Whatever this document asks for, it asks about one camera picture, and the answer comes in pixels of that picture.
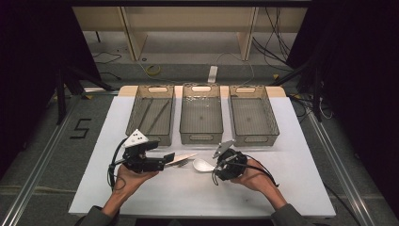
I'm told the white ceramic soup spoon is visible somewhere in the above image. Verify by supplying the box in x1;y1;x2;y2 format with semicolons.
192;157;217;173

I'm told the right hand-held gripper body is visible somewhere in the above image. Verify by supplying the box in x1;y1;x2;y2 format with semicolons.
212;139;248;182

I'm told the black curtain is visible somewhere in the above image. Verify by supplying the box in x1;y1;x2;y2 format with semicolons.
286;0;399;218
0;0;102;177

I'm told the person's left hand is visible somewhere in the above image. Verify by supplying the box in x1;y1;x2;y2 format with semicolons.
114;164;159;197

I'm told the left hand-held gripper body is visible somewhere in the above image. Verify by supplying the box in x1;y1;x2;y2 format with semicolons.
120;128;168;174

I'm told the white power strip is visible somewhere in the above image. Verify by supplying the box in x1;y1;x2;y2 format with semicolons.
207;65;219;84

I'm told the white floor cable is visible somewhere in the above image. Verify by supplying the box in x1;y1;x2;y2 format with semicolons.
215;51;256;86

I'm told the smoky transparent plastic bin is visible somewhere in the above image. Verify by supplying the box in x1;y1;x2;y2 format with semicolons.
228;84;280;148
125;84;176;147
179;84;224;145

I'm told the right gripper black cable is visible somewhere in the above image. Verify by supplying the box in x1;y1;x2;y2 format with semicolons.
213;153;280;189

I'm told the beige wooden shelf unit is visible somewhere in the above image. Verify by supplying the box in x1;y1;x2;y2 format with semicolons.
72;6;309;62

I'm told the black metal stand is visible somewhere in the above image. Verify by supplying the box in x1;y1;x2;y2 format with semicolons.
56;65;116;125
268;55;324;122

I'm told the yellow cable coil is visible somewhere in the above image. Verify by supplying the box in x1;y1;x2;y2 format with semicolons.
146;64;162;76

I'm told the bundle of black cables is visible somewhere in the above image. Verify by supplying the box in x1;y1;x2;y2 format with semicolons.
252;8;291;72

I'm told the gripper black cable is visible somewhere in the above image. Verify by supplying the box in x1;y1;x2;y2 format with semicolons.
213;153;280;189
107;137;130;192

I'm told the thin black floor cable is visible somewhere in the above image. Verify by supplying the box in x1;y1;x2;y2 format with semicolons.
92;51;122;81

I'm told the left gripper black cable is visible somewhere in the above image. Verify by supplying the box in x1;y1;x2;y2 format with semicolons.
107;137;130;192

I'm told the metal chopstick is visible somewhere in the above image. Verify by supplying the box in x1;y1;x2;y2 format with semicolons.
147;99;172;135

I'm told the short aluminium floor rail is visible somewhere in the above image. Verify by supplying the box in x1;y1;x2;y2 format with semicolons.
83;88;121;95

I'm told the person's right hand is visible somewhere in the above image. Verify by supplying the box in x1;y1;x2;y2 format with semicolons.
231;158;279;196

